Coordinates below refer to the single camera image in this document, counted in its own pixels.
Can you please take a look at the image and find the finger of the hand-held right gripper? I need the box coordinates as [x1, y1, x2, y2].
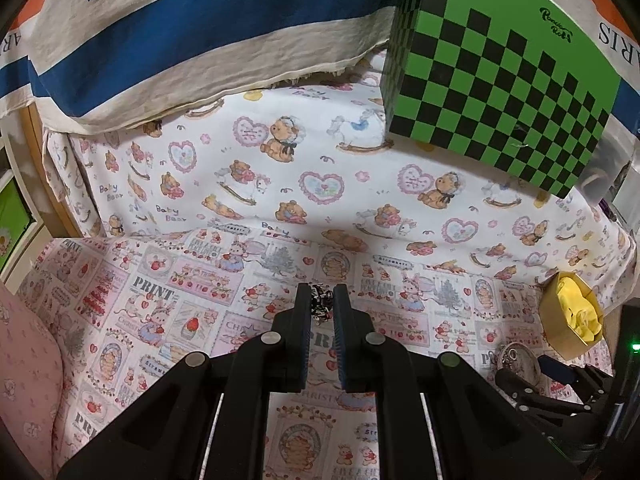
[497, 372, 606, 418]
[537, 355, 613, 392]

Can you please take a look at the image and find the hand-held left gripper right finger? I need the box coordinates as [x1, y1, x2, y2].
[333, 283, 582, 480]

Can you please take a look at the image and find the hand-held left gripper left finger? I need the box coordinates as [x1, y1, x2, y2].
[57, 283, 312, 480]

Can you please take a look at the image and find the round silver bracelet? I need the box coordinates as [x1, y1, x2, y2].
[492, 342, 543, 393]

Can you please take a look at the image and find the octagonal cardboard jewelry box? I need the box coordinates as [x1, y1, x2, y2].
[539, 271, 606, 361]

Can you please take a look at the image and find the silver chain necklace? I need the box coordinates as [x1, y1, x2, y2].
[310, 284, 336, 322]

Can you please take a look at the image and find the yellow lining cloth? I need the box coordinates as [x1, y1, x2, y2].
[557, 275, 603, 346]

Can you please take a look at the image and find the strawberry print pink cloth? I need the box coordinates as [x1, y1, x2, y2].
[10, 227, 621, 480]

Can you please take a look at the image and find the bear print white cloth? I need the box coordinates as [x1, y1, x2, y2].
[42, 47, 633, 311]

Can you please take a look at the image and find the translucent plastic tub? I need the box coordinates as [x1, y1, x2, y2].
[579, 152, 638, 211]

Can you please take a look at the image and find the pink pillow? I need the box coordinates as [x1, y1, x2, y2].
[0, 282, 66, 476]

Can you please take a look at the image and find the green checkered tissue box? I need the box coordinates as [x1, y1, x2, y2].
[382, 0, 623, 200]

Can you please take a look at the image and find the green panel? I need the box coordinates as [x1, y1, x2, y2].
[0, 170, 37, 271]

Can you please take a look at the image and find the striped cream blanket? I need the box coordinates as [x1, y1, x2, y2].
[0, 0, 640, 133]

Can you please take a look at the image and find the wooden frame rail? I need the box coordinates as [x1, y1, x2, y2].
[20, 105, 81, 238]

